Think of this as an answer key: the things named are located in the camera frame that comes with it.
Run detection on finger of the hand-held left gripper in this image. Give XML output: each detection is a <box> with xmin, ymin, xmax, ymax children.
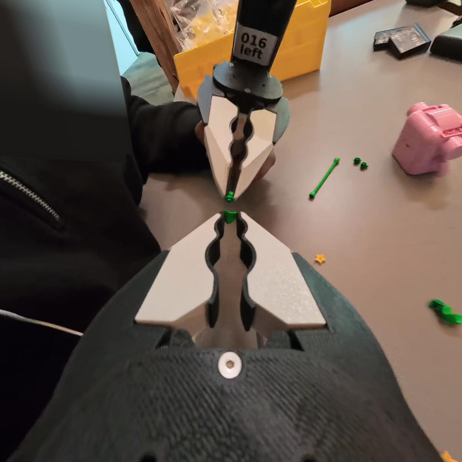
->
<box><xmin>231</xmin><ymin>108</ymin><xmax>278</xmax><ymax>199</ymax></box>
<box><xmin>203</xmin><ymin>95</ymin><xmax>239</xmax><ymax>198</ymax></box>

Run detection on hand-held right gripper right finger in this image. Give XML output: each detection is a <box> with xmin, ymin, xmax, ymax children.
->
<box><xmin>236</xmin><ymin>212</ymin><xmax>327</xmax><ymax>349</ymax></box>

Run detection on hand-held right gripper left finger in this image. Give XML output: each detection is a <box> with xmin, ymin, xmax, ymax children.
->
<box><xmin>134</xmin><ymin>212</ymin><xmax>222</xmax><ymax>345</ymax></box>

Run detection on person's left forearm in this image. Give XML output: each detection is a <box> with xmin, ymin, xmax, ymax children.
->
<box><xmin>121</xmin><ymin>76</ymin><xmax>212</xmax><ymax>175</ymax></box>

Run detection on person's left hand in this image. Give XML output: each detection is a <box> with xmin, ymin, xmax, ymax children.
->
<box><xmin>194</xmin><ymin>121</ymin><xmax>277</xmax><ymax>184</ymax></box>

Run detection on yellow storage bin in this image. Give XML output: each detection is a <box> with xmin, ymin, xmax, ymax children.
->
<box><xmin>173</xmin><ymin>0</ymin><xmax>332</xmax><ymax>100</ymax></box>

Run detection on green toy stalk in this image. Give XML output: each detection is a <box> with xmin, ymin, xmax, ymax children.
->
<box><xmin>308</xmin><ymin>157</ymin><xmax>341</xmax><ymax>200</ymax></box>

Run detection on clear plastic bags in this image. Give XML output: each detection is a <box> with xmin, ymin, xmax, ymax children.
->
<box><xmin>170</xmin><ymin>0</ymin><xmax>240</xmax><ymax>51</ymax></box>

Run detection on black battery pack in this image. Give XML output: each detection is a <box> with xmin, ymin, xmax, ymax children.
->
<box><xmin>373</xmin><ymin>31</ymin><xmax>398</xmax><ymax>51</ymax></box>
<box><xmin>388</xmin><ymin>23</ymin><xmax>432</xmax><ymax>60</ymax></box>

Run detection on pink plastic toy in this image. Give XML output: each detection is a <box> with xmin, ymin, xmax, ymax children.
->
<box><xmin>391</xmin><ymin>102</ymin><xmax>462</xmax><ymax>176</ymax></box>

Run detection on green toy leaf cluster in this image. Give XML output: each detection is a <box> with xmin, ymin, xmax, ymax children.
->
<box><xmin>428</xmin><ymin>299</ymin><xmax>462</xmax><ymax>325</ymax></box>

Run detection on black flat power bank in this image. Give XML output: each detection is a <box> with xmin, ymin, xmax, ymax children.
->
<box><xmin>430</xmin><ymin>32</ymin><xmax>462</xmax><ymax>62</ymax></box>

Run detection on wooden post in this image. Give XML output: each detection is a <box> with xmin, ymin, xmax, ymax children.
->
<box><xmin>128</xmin><ymin>0</ymin><xmax>183</xmax><ymax>95</ymax></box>

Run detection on white cable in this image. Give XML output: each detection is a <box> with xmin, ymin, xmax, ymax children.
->
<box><xmin>0</xmin><ymin>309</ymin><xmax>84</xmax><ymax>336</ymax></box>

